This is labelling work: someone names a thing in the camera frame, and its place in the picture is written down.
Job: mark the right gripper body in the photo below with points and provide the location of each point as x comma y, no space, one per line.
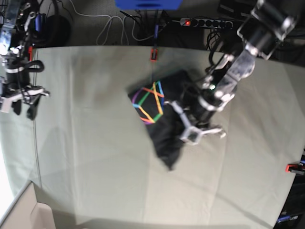
13,99

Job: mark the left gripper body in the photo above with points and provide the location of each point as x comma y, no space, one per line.
192,134

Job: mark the black t-shirt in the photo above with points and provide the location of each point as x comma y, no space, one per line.
163,124

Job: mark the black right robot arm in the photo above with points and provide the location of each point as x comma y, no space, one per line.
24,28

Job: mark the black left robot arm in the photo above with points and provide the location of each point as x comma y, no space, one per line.
269,24

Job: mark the red black left clamp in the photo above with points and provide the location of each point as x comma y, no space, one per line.
30,53

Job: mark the green table cloth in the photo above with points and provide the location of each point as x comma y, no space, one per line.
93,163

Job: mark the red black table clamp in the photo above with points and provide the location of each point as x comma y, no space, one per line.
154,54

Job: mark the cardboard box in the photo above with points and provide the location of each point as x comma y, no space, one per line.
25,212

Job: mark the white power strip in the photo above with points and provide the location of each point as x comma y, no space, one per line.
206,23

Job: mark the red black side clamp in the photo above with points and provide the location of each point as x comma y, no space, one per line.
297,168

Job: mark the blue plastic bin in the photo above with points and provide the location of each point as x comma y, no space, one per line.
148,4

